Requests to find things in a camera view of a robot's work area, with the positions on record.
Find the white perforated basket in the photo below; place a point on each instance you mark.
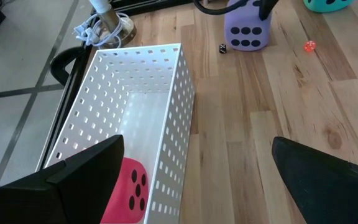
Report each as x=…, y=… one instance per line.
x=141, y=118

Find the large red foam die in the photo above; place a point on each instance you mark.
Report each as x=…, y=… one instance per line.
x=126, y=193

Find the small black die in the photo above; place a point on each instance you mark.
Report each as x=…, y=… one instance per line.
x=222, y=48

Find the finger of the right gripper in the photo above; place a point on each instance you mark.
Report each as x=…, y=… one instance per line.
x=266, y=9

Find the small orange translucent die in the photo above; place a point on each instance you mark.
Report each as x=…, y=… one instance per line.
x=309, y=46

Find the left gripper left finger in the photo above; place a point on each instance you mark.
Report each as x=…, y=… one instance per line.
x=57, y=193

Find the white mushroom table lamp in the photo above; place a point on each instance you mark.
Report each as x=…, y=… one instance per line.
x=110, y=20

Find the large purple foam die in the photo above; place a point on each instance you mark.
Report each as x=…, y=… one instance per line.
x=247, y=18

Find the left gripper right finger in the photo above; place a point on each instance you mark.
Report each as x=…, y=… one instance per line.
x=328, y=189

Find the large green foam die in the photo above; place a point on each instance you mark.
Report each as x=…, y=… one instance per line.
x=325, y=4

